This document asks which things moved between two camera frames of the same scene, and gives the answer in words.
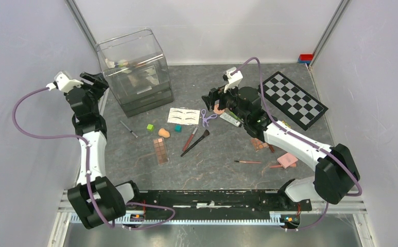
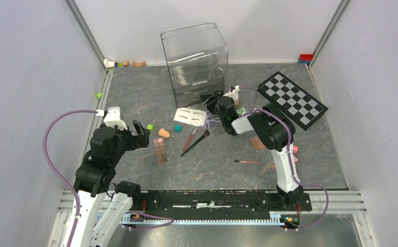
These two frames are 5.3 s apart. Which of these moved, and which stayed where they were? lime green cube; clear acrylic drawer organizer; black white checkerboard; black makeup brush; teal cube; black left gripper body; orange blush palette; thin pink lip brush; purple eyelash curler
Moved: black left gripper body; clear acrylic drawer organizer; purple eyelash curler
Stayed: lime green cube; teal cube; thin pink lip brush; orange blush palette; black white checkerboard; black makeup brush
